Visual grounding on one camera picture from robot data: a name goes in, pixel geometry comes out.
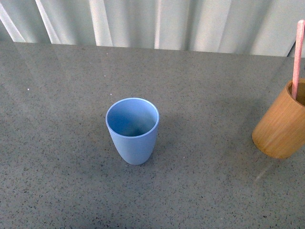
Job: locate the blue plastic cup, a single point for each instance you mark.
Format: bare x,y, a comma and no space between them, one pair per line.
133,126

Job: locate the pink chopstick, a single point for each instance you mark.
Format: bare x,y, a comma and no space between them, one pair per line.
297,58

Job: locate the bamboo chopstick holder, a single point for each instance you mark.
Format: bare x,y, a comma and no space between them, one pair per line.
281,131

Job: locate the white pleated curtain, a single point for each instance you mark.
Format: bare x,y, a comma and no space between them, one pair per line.
259,27

